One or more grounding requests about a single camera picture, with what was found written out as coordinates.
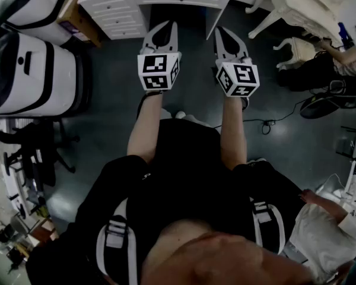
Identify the cluttered workbench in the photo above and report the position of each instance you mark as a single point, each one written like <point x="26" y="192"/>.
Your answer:
<point x="15" y="236"/>

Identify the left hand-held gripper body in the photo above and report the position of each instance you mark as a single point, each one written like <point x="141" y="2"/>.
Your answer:
<point x="158" y="70"/>

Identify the white black-trimmed machine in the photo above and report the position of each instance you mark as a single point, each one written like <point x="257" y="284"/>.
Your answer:
<point x="20" y="76"/>
<point x="32" y="7"/>

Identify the brown cardboard box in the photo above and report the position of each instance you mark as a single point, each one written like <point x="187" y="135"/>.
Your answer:
<point x="77" y="19"/>

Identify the person's left white shoe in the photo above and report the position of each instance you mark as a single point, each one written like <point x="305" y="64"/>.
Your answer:
<point x="166" y="114"/>

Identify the person's face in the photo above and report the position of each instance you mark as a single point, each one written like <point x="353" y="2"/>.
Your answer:
<point x="219" y="257"/>

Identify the person's black clothing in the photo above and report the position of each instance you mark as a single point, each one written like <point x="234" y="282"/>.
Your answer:
<point x="193" y="174"/>

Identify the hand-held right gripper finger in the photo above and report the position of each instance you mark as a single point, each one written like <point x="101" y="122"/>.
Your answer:
<point x="241" y="47"/>
<point x="218" y="46"/>

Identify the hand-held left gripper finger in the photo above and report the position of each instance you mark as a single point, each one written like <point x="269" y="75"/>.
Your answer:
<point x="149" y="41"/>
<point x="174" y="40"/>

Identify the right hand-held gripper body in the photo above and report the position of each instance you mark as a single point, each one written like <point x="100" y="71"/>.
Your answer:
<point x="240" y="79"/>

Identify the person's right white shoe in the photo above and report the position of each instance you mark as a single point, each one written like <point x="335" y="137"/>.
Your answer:
<point x="185" y="117"/>

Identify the person's right forearm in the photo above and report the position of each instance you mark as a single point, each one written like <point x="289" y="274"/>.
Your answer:
<point x="233" y="135"/>

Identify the black office chair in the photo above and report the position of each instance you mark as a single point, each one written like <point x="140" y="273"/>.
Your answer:
<point x="32" y="150"/>

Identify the ornate white carved table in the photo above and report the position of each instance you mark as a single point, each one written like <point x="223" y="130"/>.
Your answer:
<point x="302" y="4"/>

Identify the person's white shoe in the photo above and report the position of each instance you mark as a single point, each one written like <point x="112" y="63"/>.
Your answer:
<point x="185" y="117"/>
<point x="166" y="114"/>

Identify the white chest harness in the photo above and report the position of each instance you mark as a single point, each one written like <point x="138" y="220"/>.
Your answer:
<point x="117" y="239"/>

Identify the ornate white carved stool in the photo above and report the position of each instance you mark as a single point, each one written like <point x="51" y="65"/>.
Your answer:
<point x="299" y="50"/>

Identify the person's left forearm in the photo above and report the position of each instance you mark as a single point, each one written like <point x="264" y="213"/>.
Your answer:
<point x="145" y="129"/>

